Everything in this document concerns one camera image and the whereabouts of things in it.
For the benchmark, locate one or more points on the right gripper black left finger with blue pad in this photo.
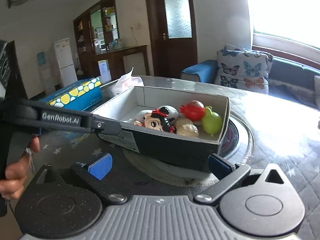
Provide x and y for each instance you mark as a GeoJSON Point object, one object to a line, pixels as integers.
{"type": "Point", "coordinates": [90, 177]}

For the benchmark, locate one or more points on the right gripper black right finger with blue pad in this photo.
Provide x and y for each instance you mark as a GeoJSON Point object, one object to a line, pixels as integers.
{"type": "Point", "coordinates": [229, 176]}

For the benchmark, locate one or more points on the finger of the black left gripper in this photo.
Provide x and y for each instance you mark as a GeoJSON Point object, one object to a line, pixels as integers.
{"type": "Point", "coordinates": [105, 127]}

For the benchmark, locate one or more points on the black red doll figure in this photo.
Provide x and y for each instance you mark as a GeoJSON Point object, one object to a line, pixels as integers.
{"type": "Point", "coordinates": [162, 119]}

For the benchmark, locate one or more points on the person's left hand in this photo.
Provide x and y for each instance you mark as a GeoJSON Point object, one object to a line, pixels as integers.
{"type": "Point", "coordinates": [16, 174]}

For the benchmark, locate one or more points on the blue yellow dotted tissue box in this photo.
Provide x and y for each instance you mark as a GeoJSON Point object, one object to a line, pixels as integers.
{"type": "Point", "coordinates": [80, 95]}

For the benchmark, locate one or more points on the white pink tissue pack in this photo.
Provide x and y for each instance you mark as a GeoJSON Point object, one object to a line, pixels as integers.
{"type": "Point", "coordinates": [127, 81]}

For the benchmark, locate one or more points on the green pear toy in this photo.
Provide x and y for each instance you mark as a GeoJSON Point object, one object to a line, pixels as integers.
{"type": "Point", "coordinates": [211, 121]}

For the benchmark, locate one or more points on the water dispenser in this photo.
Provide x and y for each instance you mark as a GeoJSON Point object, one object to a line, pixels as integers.
{"type": "Point", "coordinates": [46, 73]}

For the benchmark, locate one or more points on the grey cardboard box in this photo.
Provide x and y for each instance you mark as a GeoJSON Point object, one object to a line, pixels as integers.
{"type": "Point", "coordinates": [191, 153]}

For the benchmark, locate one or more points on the beige shell toy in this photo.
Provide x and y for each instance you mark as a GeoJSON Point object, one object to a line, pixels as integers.
{"type": "Point", "coordinates": [185, 127]}

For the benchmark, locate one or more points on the red octopus toy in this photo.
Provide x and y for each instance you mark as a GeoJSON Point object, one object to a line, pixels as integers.
{"type": "Point", "coordinates": [193, 110]}

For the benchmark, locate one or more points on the grey quilted star tablecloth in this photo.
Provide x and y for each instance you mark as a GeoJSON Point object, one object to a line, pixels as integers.
{"type": "Point", "coordinates": [285, 133]}

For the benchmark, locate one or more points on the white refrigerator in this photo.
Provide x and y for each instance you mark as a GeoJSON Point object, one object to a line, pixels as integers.
{"type": "Point", "coordinates": [65, 64]}

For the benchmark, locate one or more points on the dark wooden cabinet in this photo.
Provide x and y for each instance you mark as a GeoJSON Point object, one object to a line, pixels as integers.
{"type": "Point", "coordinates": [97, 41]}

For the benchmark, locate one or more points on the butterfly print cushion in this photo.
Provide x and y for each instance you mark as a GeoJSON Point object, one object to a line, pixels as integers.
{"type": "Point", "coordinates": [244, 69]}

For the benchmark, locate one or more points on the blue sofa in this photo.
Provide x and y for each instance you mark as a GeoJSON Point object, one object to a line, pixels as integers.
{"type": "Point", "coordinates": [285, 79]}

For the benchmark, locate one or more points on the grey plain cushion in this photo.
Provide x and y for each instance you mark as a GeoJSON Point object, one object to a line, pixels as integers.
{"type": "Point", "coordinates": [317, 90]}

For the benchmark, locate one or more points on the dark wooden door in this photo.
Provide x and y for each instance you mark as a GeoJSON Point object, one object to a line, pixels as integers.
{"type": "Point", "coordinates": [173, 36]}

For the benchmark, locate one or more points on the window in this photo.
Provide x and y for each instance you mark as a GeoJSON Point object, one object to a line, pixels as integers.
{"type": "Point", "coordinates": [287, 25]}

